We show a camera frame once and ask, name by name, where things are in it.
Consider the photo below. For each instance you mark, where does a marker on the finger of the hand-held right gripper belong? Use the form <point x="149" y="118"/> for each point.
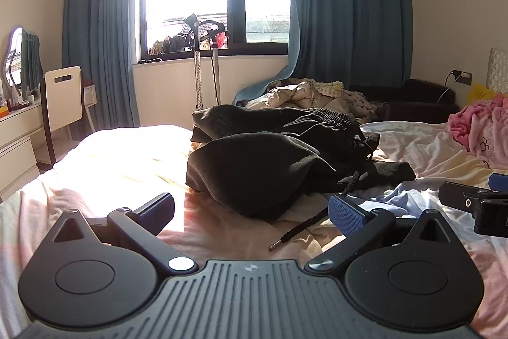
<point x="460" y="194"/>
<point x="499" y="181"/>

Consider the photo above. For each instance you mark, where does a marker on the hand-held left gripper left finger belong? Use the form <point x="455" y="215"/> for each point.
<point x="160" y="211"/>

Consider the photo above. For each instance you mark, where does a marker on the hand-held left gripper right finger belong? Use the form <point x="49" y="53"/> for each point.
<point x="345" y="216"/>

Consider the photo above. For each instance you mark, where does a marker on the black pants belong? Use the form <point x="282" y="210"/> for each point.
<point x="258" y="164"/>

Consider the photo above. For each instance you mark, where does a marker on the pink fleece blanket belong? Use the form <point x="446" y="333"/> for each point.
<point x="484" y="132"/>

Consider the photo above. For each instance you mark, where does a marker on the bed with pale sheet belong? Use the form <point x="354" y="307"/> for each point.
<point x="131" y="164"/>

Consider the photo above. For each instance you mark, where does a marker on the yellow cloth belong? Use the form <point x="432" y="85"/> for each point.
<point x="478" y="92"/>

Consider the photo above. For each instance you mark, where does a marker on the black sofa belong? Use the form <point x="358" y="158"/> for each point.
<point x="420" y="97"/>

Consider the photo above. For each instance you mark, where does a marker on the white quilted headboard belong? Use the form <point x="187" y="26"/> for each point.
<point x="499" y="69"/>

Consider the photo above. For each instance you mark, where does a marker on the patterned knit blanket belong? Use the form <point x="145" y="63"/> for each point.
<point x="359" y="100"/>

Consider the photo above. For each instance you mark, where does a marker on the cream knitted cushion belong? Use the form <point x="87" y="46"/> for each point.
<point x="328" y="88"/>

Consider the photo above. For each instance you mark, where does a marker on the beige puffer jacket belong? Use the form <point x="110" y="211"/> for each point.
<point x="293" y="94"/>

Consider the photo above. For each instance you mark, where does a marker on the garment steamer stand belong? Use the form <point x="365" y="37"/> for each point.
<point x="197" y="77"/>

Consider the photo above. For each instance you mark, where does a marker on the white chair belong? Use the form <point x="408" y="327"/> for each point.
<point x="63" y="100"/>

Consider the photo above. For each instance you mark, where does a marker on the white desk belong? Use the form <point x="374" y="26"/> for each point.
<point x="18" y="148"/>

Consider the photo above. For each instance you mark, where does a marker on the dark hanging laundry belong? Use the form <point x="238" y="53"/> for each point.
<point x="174" y="43"/>

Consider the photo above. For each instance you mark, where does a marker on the small cosmetic bottles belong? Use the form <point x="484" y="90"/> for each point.
<point x="16" y="98"/>

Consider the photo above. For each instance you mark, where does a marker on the blue curtain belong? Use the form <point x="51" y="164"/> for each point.
<point x="103" y="25"/>
<point x="349" y="5"/>

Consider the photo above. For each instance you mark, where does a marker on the wavy framed mirror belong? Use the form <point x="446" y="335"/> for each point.
<point x="14" y="53"/>

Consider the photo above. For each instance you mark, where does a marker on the wall socket with charger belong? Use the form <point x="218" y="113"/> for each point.
<point x="463" y="77"/>

